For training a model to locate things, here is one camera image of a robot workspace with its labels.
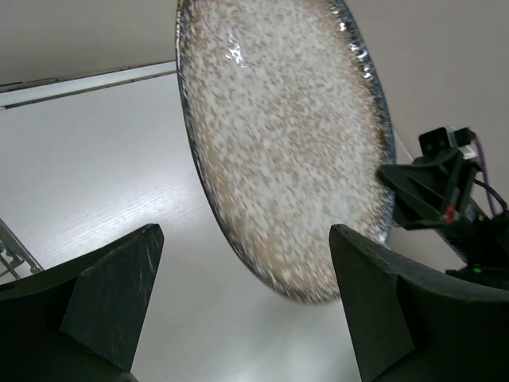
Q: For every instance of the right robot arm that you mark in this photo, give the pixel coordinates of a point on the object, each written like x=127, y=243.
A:
x=488, y=272

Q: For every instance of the speckled beige round plate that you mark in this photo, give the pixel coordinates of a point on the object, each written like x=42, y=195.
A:
x=287, y=125

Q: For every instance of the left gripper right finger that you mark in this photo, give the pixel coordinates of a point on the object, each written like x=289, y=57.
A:
x=409, y=322

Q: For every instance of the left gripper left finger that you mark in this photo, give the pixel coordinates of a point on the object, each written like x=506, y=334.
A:
x=81, y=320

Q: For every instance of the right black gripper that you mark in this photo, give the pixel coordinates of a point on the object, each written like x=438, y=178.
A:
x=426, y=197

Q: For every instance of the grey wire dish rack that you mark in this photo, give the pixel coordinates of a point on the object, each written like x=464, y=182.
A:
x=14, y=253

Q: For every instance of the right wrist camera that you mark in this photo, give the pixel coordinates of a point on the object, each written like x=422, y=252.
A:
x=435, y=142

